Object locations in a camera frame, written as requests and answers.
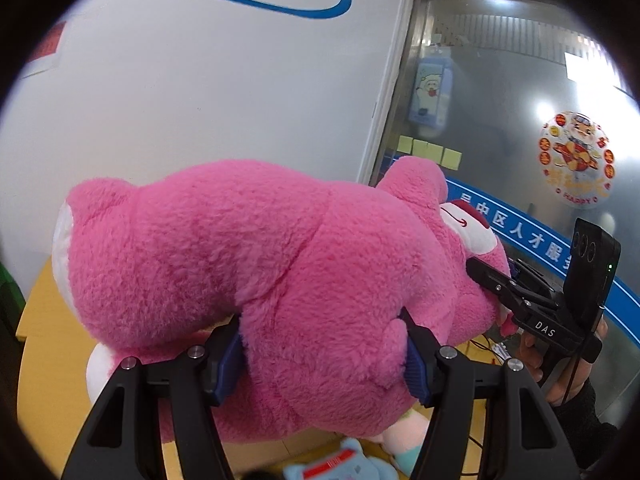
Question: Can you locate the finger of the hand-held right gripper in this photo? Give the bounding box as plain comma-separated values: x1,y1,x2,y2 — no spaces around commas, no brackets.
509,259,557,307
465,256,532,322

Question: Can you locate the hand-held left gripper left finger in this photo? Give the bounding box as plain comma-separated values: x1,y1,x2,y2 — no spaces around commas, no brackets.
60,316,246,480

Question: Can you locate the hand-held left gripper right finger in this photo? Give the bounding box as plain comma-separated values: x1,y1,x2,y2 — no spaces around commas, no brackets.
397,307,583,480

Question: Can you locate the pink and teal plush toy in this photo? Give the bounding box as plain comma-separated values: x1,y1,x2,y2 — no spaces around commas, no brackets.
380,407,432,471

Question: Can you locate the pink plush bear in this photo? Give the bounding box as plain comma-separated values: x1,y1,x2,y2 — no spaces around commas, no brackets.
52,155,516,443

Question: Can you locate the blue plush bear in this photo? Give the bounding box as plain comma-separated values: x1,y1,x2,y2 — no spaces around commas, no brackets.
282,437,396,480

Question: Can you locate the person's right forearm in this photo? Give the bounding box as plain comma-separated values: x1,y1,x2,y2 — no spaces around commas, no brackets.
545,380,621,473

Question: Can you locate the person's right hand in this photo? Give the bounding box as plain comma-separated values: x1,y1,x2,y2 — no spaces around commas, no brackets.
517,332,588,406

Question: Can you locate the blue glass banner strip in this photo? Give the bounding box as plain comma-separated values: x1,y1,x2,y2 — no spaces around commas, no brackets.
380,157,640,351

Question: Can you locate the round festive window sticker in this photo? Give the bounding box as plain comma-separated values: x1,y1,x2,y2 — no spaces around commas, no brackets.
539,110,616,209

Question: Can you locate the green table cloth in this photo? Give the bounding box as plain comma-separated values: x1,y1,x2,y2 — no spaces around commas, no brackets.
0,265,27,341

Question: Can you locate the black usb cable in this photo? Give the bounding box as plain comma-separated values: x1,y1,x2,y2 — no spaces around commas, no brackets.
467,335,512,366

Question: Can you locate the metal door frame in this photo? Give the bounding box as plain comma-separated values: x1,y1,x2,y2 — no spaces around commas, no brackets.
367,0,432,186

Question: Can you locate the red and white wall notice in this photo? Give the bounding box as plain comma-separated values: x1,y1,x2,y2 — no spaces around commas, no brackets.
27,20,71,78

